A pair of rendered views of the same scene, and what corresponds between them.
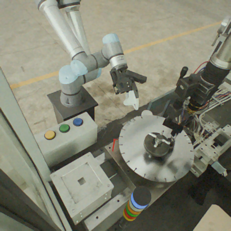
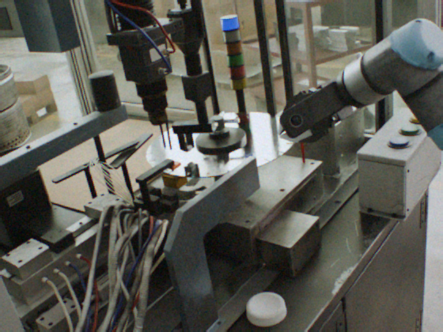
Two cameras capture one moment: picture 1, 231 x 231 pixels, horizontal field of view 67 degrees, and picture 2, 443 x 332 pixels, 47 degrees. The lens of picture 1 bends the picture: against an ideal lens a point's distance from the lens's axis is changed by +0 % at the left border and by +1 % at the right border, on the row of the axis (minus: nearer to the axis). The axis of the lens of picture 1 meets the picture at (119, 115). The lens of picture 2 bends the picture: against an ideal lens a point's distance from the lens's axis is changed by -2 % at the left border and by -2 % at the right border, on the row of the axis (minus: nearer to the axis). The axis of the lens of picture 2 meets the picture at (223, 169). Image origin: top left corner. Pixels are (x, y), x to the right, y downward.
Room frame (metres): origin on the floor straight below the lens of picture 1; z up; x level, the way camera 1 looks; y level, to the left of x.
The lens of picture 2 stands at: (1.47, -0.26, 1.40)
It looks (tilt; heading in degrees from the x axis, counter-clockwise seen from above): 26 degrees down; 176
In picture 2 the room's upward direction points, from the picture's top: 10 degrees counter-clockwise
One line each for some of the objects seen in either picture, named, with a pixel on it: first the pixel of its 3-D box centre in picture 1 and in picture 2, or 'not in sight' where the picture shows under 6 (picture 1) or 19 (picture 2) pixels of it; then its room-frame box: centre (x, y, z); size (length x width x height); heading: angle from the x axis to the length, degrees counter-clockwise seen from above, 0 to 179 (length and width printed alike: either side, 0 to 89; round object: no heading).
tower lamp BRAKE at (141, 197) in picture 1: (140, 197); (229, 22); (0.14, -0.08, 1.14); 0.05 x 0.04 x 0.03; 45
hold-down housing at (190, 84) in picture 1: (181, 97); (191, 50); (0.49, -0.21, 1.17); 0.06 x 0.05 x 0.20; 126
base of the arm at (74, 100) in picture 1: (71, 93); not in sight; (0.80, 0.33, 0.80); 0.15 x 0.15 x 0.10
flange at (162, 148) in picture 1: (157, 142); (219, 135); (0.42, -0.18, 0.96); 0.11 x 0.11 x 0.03
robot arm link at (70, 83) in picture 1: (70, 78); not in sight; (0.80, 0.32, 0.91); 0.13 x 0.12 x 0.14; 140
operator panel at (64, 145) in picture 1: (67, 139); (403, 160); (0.45, 0.24, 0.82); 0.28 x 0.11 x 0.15; 135
